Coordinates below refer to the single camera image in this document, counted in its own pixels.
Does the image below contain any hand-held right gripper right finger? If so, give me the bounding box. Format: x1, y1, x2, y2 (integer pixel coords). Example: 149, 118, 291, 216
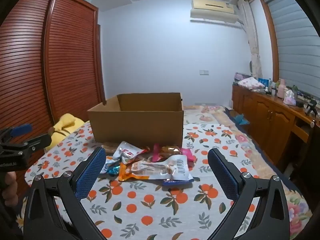
207, 148, 292, 240

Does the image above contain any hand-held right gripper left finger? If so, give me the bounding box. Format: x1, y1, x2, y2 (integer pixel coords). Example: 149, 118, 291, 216
23, 146, 108, 240

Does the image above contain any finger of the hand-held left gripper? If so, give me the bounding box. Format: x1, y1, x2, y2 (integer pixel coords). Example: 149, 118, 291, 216
0, 124, 33, 143
0, 132, 52, 157

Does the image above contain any clear brown biscuit packet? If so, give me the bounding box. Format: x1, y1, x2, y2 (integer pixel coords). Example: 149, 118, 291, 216
101, 142, 120, 155

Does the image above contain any bright orange snack packet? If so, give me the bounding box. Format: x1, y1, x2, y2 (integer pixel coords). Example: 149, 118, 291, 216
119, 161, 150, 182

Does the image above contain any white red-print snack packet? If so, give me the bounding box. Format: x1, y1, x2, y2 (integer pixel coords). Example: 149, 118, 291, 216
112, 141, 148, 165

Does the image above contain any pink chicken drumstick packet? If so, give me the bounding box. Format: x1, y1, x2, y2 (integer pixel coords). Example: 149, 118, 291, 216
152, 144, 197, 163

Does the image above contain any brown cardboard box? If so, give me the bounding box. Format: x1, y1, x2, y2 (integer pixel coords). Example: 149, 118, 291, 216
87, 92, 185, 147

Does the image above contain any person's left hand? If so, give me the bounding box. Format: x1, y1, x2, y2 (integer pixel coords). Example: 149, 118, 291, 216
1, 171, 18, 198

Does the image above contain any yellow plush toy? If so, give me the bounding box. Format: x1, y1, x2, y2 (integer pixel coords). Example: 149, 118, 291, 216
49, 113, 85, 150

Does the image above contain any teal cloth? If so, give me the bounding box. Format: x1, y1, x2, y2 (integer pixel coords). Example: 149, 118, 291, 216
234, 114, 250, 125

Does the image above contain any floral quilt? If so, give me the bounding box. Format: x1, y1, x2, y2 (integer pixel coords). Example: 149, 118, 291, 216
184, 104, 313, 233

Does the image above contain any orange-fruit print blanket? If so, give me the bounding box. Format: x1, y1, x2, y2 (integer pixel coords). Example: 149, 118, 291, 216
24, 122, 313, 240

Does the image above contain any brown slatted wardrobe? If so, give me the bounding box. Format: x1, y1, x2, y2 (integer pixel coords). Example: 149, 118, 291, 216
0, 0, 107, 198

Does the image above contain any wooden sideboard cabinet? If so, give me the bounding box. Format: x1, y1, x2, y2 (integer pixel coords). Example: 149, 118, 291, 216
231, 84, 320, 180

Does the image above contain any purple printed box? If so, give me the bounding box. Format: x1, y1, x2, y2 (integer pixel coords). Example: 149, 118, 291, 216
234, 72, 252, 83

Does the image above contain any pink thermos bottle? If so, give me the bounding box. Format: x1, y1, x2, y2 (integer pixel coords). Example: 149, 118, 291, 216
277, 79, 287, 98

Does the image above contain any black mini tripod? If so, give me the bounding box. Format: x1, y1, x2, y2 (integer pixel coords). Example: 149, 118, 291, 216
304, 99, 319, 117

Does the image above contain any cream patterned curtain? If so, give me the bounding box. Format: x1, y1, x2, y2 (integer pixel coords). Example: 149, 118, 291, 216
237, 0, 263, 80

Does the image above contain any grey window blind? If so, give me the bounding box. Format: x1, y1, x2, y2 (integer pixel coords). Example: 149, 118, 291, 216
265, 0, 320, 98

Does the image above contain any wooden window frame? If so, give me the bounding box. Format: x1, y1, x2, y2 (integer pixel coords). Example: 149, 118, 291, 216
259, 0, 280, 83

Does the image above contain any wall air conditioner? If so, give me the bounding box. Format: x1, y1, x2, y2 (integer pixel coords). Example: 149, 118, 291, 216
189, 0, 244, 25

